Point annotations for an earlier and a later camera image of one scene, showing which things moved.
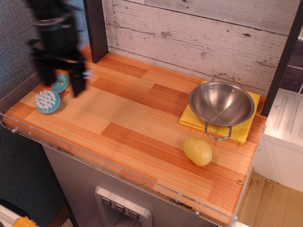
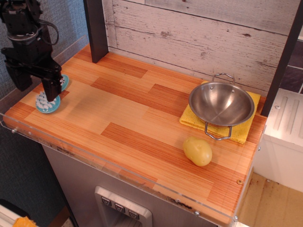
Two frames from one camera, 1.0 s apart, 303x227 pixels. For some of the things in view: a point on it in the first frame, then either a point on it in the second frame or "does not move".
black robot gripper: x=58 y=42 to x=37 y=56
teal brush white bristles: x=46 y=101 does not move
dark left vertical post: x=94 y=13 does not move
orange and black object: x=24 y=222 does not move
